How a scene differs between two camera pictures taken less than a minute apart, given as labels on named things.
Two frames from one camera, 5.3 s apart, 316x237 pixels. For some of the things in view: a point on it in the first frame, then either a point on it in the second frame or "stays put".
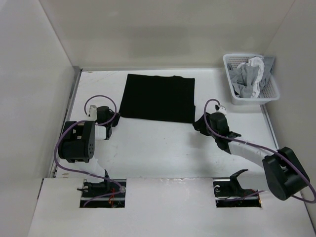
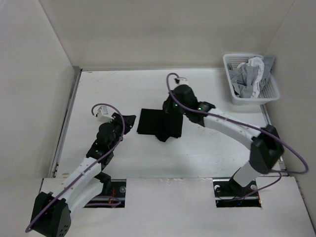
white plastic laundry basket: [269, 91] stays put
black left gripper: [116, 120] → [129, 121]
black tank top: [159, 98] → [163, 125]
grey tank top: [243, 78] stays put
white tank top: [261, 66] stays put
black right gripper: [199, 125] → [168, 107]
